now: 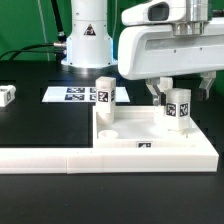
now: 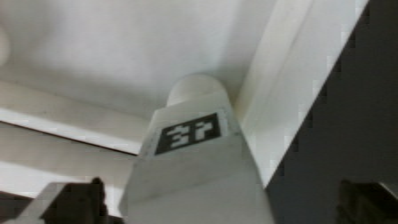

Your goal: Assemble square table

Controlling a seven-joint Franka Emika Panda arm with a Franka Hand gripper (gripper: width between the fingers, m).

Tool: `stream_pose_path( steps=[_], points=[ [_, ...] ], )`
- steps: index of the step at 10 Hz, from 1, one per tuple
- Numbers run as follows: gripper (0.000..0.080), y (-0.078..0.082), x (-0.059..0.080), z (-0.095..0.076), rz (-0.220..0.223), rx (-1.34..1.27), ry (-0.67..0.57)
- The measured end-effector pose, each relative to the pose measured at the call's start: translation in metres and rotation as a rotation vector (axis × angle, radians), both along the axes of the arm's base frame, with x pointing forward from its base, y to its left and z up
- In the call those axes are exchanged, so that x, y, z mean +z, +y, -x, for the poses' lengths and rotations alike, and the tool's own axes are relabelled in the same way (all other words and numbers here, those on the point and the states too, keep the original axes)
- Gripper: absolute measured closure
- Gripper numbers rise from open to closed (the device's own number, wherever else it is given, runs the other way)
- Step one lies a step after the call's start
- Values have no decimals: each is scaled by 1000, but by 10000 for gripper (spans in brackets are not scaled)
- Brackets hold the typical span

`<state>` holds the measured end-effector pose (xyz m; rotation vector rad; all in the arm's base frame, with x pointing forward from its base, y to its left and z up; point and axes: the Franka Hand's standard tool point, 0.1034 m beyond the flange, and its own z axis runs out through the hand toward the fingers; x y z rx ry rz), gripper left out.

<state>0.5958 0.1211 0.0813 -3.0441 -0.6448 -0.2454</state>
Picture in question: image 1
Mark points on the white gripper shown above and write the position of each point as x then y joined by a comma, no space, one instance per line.
146,52

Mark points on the white L-shaped obstacle fence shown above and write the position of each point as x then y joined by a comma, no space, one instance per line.
164,151

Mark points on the white marker base sheet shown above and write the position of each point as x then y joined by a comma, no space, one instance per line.
69,94

